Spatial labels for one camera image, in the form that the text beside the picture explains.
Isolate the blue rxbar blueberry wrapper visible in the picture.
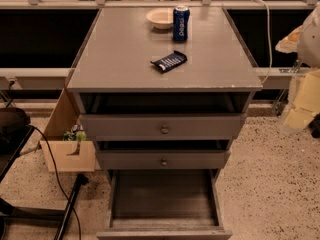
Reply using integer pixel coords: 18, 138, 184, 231
151, 51, 187, 73

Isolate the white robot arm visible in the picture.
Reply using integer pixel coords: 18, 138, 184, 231
275, 6, 320, 68

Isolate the grey drawer cabinet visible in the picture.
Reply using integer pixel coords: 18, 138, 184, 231
66, 5, 264, 240

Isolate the grey top drawer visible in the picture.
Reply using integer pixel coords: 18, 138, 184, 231
80, 93, 246, 141

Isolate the grey drawer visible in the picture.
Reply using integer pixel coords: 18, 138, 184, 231
96, 140, 230, 170
97, 169, 232, 240
80, 93, 246, 141

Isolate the grey middle drawer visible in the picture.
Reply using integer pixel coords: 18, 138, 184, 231
96, 140, 230, 170

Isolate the grey bottom drawer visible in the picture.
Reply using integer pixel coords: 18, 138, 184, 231
97, 169, 232, 240

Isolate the white bowl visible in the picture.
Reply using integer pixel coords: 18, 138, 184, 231
146, 8, 173, 30

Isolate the wooden crate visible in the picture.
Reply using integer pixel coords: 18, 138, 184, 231
40, 90, 96, 172

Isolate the blue pepsi can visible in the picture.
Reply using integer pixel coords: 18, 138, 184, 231
173, 5, 190, 42

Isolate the black bag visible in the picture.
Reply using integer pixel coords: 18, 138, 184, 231
0, 107, 30, 141

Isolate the black stand base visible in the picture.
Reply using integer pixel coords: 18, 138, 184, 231
0, 174, 89, 240

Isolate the black cable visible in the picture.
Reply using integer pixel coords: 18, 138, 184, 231
27, 124, 83, 240

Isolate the white cable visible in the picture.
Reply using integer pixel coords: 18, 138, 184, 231
251, 0, 274, 85

